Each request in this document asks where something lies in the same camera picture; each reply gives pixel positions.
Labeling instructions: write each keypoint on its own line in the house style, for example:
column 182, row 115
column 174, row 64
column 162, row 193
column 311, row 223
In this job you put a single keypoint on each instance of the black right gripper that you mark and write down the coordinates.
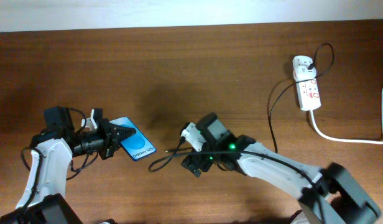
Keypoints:
column 205, row 162

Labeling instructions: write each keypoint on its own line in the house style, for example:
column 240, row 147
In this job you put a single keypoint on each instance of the white power strip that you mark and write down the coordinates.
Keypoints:
column 307, row 91

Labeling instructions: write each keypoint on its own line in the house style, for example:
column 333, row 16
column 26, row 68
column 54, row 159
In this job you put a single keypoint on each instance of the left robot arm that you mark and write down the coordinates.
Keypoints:
column 52, row 151

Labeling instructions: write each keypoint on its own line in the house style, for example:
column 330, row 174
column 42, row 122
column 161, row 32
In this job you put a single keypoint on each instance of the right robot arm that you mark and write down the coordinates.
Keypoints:
column 326, row 195

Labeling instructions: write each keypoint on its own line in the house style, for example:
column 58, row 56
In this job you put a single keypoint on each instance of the blue smartphone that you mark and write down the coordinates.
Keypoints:
column 137, row 146

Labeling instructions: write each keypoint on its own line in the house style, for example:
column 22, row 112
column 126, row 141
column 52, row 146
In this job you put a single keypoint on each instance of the white usb charger adapter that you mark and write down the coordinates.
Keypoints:
column 302, row 73

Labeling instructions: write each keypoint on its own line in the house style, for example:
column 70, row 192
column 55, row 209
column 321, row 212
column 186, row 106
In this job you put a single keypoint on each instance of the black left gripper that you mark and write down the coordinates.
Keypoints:
column 112, row 135

